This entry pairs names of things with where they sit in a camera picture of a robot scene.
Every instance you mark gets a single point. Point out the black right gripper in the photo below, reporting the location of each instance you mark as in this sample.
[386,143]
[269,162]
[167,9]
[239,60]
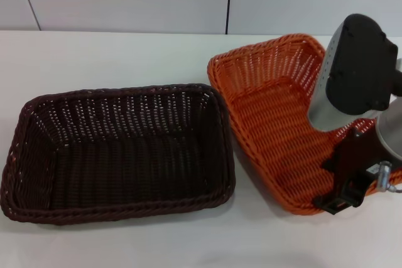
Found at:
[351,158]

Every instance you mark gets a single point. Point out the orange wicker basket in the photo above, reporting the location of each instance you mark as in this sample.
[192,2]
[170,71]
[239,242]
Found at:
[267,123]

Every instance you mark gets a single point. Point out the dark brown wicker basket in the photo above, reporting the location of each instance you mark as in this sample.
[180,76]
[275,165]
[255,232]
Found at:
[125,161]

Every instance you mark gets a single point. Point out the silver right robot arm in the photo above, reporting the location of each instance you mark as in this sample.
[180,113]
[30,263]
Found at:
[389,136]

